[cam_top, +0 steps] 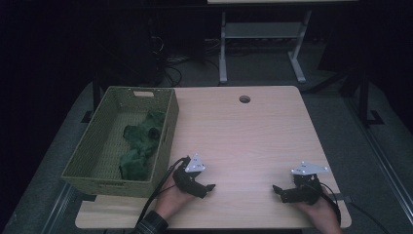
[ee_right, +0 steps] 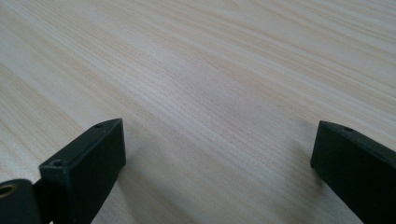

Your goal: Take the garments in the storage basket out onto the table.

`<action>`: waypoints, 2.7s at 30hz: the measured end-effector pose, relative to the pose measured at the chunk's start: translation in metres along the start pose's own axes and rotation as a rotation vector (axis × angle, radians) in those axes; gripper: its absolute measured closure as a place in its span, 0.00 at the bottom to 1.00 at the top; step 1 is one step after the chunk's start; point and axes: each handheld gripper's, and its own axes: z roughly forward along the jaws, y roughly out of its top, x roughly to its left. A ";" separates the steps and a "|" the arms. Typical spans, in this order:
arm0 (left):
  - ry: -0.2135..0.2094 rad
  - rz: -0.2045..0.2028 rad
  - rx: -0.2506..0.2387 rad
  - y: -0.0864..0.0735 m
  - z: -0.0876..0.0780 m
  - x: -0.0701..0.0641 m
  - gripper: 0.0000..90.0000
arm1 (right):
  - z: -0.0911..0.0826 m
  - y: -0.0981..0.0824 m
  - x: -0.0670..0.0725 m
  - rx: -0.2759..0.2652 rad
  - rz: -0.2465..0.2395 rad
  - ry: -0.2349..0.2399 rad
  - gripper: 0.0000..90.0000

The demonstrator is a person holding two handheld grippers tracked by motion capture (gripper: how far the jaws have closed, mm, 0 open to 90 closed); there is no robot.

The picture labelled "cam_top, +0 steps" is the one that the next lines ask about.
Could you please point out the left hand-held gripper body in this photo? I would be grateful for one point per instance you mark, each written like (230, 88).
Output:
(186, 182)

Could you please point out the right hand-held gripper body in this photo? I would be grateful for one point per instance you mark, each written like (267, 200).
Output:
(307, 191)

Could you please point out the green fuzzy cloth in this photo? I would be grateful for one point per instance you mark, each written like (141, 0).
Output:
(142, 143)

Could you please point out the green woven basket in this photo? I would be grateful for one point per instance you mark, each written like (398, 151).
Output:
(97, 156)

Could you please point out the person's left hand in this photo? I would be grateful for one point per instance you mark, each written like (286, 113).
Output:
(172, 201)

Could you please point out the person's right hand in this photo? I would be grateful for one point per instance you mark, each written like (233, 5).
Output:
(321, 214)

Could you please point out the grey tape strip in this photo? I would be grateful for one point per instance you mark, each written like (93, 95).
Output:
(344, 197)

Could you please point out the white table with metal legs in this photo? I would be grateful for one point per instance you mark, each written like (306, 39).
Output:
(263, 30)

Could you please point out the metal floor rail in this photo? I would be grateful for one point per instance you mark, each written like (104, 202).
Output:
(60, 208)
(383, 162)

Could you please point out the black stand post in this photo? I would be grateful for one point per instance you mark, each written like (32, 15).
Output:
(364, 97)
(96, 94)

